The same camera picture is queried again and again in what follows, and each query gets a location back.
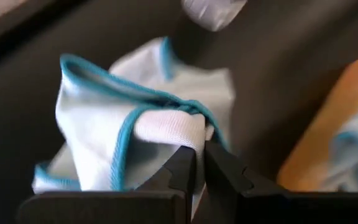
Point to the black table mat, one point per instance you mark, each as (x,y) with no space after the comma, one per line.
(275,77)

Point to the light blue microfiber towel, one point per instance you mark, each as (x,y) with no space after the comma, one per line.
(98,124)
(356,149)

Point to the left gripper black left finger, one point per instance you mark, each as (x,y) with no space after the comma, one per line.
(179,174)

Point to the brown rectangular basket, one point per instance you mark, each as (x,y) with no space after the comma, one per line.
(315,140)

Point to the clear spray bottle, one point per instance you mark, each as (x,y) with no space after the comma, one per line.
(213,12)

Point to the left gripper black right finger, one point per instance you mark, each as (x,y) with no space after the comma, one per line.
(225,186)

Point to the black aluminium table frame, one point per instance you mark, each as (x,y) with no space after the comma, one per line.
(26,34)

